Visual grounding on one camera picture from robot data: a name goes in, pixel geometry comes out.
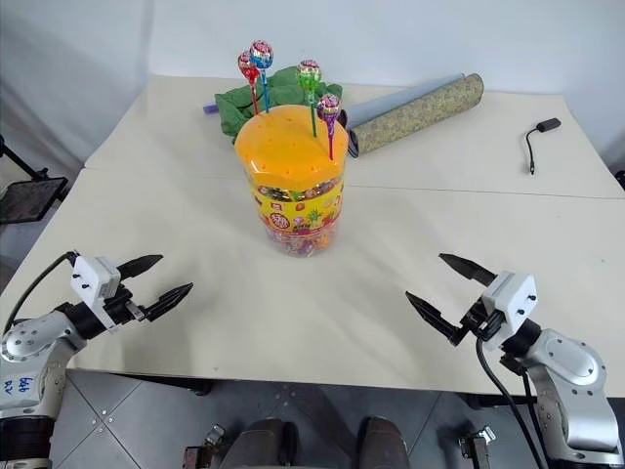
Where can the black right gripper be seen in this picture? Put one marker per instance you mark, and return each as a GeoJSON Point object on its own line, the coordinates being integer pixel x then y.
{"type": "Point", "coordinates": [477, 317]}

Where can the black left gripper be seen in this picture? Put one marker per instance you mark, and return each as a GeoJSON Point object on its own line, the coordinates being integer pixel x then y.
{"type": "Point", "coordinates": [124, 305]}

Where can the orange lid lollipop jar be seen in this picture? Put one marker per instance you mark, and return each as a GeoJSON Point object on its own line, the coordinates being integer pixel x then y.
{"type": "Point", "coordinates": [293, 181]}

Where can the purple wrapped lollipop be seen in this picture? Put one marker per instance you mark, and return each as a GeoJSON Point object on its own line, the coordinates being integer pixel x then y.
{"type": "Point", "coordinates": [329, 115]}

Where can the red wrapped lollipop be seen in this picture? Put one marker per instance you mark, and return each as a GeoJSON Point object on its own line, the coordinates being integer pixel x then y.
{"type": "Point", "coordinates": [250, 78]}

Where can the blue pink wrapped lollipop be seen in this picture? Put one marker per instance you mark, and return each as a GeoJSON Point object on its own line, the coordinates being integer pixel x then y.
{"type": "Point", "coordinates": [261, 61]}

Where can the green wrapped lollipop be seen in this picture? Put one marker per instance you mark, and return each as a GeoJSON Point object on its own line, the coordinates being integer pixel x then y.
{"type": "Point", "coordinates": [309, 83]}

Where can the black stand with tray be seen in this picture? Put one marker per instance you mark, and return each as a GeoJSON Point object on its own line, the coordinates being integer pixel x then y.
{"type": "Point", "coordinates": [27, 188]}

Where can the dark rounded right shape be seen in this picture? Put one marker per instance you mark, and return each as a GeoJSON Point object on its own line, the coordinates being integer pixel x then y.
{"type": "Point", "coordinates": [383, 442]}

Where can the dark rounded shape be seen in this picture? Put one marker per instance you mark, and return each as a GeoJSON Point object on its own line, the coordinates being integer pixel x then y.
{"type": "Point", "coordinates": [383, 442]}
{"type": "Point", "coordinates": [266, 444]}

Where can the rolled patterned mat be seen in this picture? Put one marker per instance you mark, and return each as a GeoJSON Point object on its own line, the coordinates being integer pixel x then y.
{"type": "Point", "coordinates": [415, 115]}

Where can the purple small object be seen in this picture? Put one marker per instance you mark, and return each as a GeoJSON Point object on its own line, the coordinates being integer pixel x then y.
{"type": "Point", "coordinates": [210, 108]}

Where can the dark rounded left shape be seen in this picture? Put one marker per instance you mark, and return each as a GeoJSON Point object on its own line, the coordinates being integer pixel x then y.
{"type": "Point", "coordinates": [266, 444]}

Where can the green crumpled cloth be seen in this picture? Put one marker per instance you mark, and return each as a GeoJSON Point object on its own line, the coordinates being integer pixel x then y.
{"type": "Point", "coordinates": [254, 100]}

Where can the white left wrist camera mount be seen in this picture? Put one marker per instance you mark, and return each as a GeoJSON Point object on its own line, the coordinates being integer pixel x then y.
{"type": "Point", "coordinates": [95, 288]}

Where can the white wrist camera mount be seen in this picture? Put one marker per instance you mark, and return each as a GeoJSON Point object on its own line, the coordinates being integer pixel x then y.
{"type": "Point", "coordinates": [510, 295]}
{"type": "Point", "coordinates": [95, 288]}

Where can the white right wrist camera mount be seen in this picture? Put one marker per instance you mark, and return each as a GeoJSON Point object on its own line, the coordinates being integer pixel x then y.
{"type": "Point", "coordinates": [510, 295]}

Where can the black table frame bar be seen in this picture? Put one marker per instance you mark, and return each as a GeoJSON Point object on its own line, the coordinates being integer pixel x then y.
{"type": "Point", "coordinates": [195, 386]}

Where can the metal right foot bracket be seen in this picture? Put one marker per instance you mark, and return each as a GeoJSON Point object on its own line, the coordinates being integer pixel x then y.
{"type": "Point", "coordinates": [476, 444]}

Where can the metal foot bracket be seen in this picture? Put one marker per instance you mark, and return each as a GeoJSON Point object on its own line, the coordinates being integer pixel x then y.
{"type": "Point", "coordinates": [476, 444]}
{"type": "Point", "coordinates": [202, 447]}

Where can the metal left foot bracket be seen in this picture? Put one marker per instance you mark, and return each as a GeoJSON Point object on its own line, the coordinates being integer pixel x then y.
{"type": "Point", "coordinates": [202, 447]}

